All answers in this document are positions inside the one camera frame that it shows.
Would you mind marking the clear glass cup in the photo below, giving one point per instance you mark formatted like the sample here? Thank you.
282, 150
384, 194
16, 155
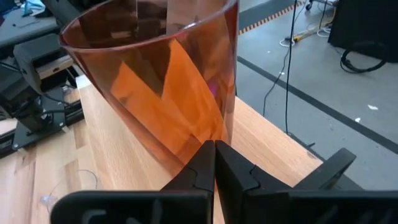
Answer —
48, 201

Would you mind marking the orange faceted plastic tumbler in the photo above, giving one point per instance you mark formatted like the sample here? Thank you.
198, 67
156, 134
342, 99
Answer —
155, 93

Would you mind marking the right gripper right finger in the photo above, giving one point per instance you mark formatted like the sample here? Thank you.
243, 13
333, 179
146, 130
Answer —
280, 208

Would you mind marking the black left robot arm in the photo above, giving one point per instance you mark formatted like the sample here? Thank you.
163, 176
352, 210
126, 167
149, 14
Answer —
37, 62

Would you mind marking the black mat with striped edge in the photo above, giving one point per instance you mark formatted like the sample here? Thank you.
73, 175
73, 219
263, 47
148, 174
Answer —
264, 12

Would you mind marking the black block bracket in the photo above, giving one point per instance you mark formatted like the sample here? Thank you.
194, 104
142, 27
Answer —
329, 168

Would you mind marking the black box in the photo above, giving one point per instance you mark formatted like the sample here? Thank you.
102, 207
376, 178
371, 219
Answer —
363, 28

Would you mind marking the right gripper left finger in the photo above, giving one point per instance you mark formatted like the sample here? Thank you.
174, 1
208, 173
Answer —
140, 208

